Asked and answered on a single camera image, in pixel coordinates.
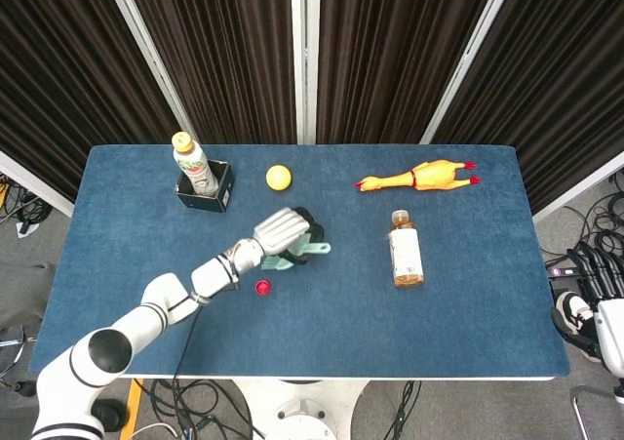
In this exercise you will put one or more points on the yellow floor tape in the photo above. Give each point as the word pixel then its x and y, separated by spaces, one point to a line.
pixel 130 408

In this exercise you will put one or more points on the blue table mat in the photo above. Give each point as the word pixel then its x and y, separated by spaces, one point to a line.
pixel 390 323

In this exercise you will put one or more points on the amber tea bottle white label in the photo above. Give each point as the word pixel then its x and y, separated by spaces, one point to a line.
pixel 404 252

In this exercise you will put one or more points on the yellow rubber chicken toy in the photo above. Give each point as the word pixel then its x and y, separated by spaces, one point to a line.
pixel 424 176

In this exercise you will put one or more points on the black acoustic curtain panel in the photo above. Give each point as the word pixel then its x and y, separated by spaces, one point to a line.
pixel 551 79
pixel 214 54
pixel 395 54
pixel 63 69

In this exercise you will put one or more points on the yellow ball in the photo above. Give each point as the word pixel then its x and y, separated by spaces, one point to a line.
pixel 279 177

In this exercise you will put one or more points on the yellow cap drink bottle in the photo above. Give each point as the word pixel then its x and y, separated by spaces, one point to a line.
pixel 194 164

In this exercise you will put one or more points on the red bottle cap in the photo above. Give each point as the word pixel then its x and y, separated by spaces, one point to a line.
pixel 262 288

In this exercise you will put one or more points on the black and white sneaker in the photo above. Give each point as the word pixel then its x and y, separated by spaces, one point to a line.
pixel 575 313

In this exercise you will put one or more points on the black open box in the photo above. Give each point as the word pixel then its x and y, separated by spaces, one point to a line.
pixel 214 193

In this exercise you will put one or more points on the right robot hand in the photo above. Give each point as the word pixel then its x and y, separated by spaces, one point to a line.
pixel 597 289

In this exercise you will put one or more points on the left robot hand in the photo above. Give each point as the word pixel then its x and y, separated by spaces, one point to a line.
pixel 287 232

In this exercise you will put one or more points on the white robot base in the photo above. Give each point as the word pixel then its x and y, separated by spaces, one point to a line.
pixel 302 408

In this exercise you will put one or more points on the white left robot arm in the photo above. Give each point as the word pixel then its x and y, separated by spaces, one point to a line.
pixel 146 320

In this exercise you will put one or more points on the black power strip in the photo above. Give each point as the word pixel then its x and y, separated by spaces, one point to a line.
pixel 560 271

